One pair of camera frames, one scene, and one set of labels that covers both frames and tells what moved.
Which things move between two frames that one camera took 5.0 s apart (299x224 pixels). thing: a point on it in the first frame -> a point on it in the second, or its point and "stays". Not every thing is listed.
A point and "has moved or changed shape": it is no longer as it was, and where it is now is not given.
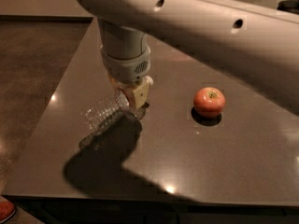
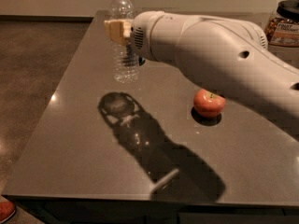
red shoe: [7, 211] stays
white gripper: [127, 68] -> [141, 36]
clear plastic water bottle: [107, 118] has moved or changed shape
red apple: [209, 102] stays
